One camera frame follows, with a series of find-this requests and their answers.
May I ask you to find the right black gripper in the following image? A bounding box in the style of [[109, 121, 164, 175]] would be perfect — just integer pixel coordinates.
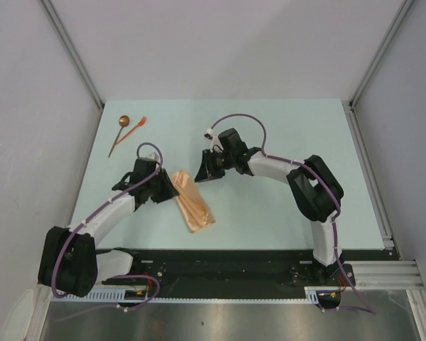
[[195, 149, 234, 183]]

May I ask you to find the orange cloth napkin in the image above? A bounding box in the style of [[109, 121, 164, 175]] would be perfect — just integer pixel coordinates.
[[170, 170, 216, 233]]

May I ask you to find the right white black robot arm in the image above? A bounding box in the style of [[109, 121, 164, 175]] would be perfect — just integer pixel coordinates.
[[195, 128, 344, 285]]

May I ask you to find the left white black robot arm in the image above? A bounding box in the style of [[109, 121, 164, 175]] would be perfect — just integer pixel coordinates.
[[38, 157, 179, 298]]

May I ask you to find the orange plastic fork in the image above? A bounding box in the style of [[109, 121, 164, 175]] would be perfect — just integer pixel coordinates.
[[116, 117, 147, 144]]

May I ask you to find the copper spoon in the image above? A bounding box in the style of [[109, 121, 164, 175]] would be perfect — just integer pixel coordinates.
[[108, 115, 130, 158]]

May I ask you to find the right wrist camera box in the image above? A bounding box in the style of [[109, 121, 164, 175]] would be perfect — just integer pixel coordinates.
[[204, 128, 223, 153]]

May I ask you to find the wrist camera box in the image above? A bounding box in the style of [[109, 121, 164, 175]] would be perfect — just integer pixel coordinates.
[[146, 152, 160, 163], [204, 128, 223, 153]]

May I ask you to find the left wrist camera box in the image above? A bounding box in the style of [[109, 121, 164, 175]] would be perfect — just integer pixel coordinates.
[[146, 152, 160, 163]]

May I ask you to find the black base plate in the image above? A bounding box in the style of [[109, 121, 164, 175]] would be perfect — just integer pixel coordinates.
[[105, 249, 356, 300]]

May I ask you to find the slotted cable duct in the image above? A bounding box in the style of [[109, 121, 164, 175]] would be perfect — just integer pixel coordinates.
[[88, 288, 342, 303]]

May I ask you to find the left aluminium frame post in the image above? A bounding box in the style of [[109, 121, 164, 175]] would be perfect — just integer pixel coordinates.
[[38, 0, 105, 113]]

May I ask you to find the aluminium frame post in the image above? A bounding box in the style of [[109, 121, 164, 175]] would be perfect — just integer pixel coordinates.
[[348, 0, 417, 109], [38, 0, 105, 113]]

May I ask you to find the right aluminium frame post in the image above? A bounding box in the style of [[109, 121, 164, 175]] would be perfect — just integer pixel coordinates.
[[348, 0, 417, 109]]

